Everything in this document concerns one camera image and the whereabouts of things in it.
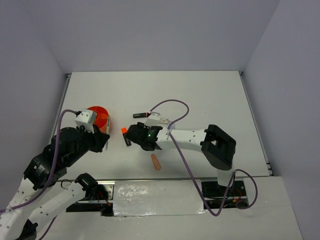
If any silver foil covered plate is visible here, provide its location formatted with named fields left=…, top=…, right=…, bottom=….
left=113, top=180, right=205, bottom=217

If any pink highlighter black body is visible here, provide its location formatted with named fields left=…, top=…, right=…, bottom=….
left=132, top=112, right=151, bottom=119

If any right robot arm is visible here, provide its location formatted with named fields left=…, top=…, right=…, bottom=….
left=125, top=122, right=237, bottom=196

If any small white eraser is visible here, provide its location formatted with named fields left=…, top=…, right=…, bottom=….
left=159, top=118, right=170, bottom=125

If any salmon pink eraser stick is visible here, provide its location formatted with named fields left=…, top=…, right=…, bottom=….
left=150, top=153, right=162, bottom=171

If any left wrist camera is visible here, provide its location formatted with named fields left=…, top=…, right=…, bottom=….
left=74, top=109, right=98, bottom=133

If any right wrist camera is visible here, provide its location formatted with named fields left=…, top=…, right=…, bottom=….
left=144, top=111, right=161, bottom=127

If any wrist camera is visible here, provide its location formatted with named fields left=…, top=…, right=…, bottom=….
left=144, top=111, right=161, bottom=127
left=74, top=109, right=98, bottom=133

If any orange highlighter black body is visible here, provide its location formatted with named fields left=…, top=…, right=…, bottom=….
left=121, top=127, right=132, bottom=147

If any orange round pen holder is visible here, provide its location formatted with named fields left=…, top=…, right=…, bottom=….
left=88, top=106, right=111, bottom=134

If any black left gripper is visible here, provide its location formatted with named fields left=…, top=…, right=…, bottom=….
left=65, top=123, right=111, bottom=166

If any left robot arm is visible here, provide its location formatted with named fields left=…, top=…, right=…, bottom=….
left=0, top=125, right=110, bottom=240

